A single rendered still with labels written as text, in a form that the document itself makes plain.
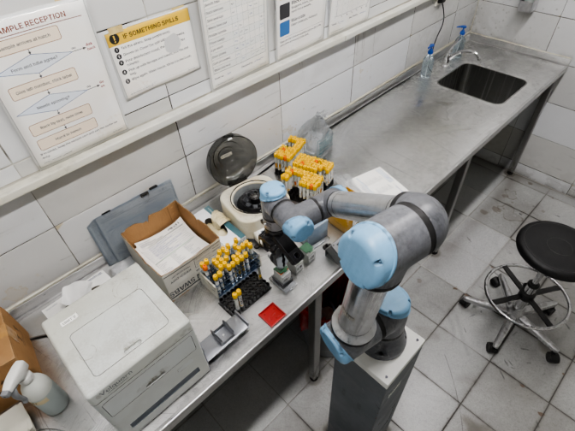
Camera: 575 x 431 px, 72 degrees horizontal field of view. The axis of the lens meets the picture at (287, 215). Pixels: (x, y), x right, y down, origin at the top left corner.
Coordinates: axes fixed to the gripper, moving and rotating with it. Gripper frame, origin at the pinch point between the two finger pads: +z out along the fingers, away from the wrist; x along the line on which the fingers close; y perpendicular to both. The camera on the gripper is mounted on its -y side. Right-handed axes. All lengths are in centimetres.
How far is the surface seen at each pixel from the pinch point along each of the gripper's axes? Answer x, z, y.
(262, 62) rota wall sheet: -46, -39, 57
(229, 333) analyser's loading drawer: 27.1, 5.9, -3.2
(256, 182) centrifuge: -22.1, -1.6, 38.8
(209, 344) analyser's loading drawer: 33.8, 5.9, -1.3
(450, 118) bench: -137, 10, 12
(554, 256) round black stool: -103, 32, -63
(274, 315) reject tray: 11.3, 9.7, -6.6
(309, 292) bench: -3.7, 9.9, -8.7
